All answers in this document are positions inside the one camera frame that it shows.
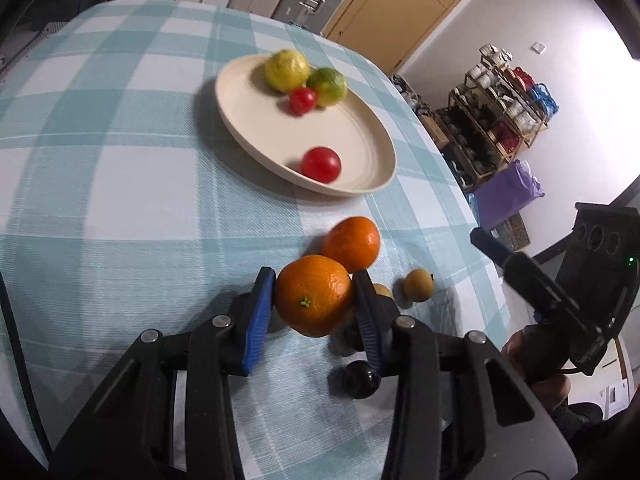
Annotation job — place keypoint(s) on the blue packet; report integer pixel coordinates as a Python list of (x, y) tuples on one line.
[(472, 204)]

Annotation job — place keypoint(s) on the purple gift bag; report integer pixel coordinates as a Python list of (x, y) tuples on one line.
[(507, 192)]

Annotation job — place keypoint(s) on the red tomato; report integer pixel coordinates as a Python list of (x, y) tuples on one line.
[(302, 101), (321, 164)]

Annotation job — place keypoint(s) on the scattered shoes pile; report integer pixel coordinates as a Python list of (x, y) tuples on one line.
[(407, 92)]

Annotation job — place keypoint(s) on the cream round plate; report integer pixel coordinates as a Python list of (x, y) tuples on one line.
[(310, 130)]

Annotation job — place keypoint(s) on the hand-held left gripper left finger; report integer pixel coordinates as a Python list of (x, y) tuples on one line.
[(257, 320)]

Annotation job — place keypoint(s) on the person's right hand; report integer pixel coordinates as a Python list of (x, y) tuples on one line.
[(515, 355)]

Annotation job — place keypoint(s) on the shoe rack with shoes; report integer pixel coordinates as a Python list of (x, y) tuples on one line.
[(505, 135)]

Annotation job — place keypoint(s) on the small cardboard box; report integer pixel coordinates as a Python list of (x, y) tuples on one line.
[(434, 127)]

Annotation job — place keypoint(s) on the green citrus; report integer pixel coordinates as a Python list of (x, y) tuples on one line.
[(327, 86)]

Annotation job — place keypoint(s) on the dark patterned box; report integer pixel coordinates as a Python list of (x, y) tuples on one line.
[(515, 229)]

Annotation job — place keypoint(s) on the orange mandarin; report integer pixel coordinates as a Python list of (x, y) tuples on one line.
[(351, 244), (314, 295)]

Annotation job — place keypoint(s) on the brown longan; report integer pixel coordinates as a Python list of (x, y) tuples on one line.
[(419, 285), (384, 291)]

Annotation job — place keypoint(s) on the patterned floor rug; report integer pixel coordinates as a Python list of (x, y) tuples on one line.
[(25, 42)]

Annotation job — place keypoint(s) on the yellow lemon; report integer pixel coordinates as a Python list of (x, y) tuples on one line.
[(286, 70)]

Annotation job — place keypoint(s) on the white light switch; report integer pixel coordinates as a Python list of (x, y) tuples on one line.
[(538, 47)]

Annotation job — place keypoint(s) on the wooden door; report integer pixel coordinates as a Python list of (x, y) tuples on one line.
[(400, 5)]

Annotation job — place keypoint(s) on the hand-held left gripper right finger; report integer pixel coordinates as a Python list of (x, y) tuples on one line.
[(370, 325)]

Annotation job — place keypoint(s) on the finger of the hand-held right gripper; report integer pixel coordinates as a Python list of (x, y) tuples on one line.
[(500, 252)]

